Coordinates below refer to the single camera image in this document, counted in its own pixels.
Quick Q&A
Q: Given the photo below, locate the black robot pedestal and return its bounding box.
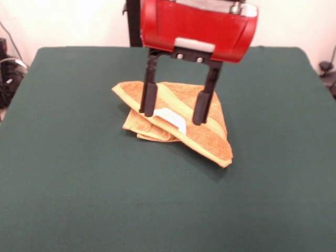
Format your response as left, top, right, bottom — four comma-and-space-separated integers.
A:
122, 0, 144, 47

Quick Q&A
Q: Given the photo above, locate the dark green table cloth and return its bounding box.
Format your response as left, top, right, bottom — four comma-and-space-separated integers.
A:
0, 46, 336, 252

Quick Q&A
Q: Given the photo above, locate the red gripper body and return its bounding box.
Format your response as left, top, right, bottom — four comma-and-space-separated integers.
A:
139, 0, 259, 65

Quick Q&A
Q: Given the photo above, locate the orange terry towel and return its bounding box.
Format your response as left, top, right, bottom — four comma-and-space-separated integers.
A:
111, 80, 234, 169

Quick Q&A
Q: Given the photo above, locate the white cable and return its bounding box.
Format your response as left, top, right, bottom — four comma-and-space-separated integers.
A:
0, 56, 29, 70

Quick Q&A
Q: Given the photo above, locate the black cable bundle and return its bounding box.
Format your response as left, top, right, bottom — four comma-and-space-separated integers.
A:
0, 54, 29, 110

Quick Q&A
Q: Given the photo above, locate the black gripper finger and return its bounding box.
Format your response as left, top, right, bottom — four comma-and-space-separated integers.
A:
138, 48, 189, 118
188, 54, 224, 125

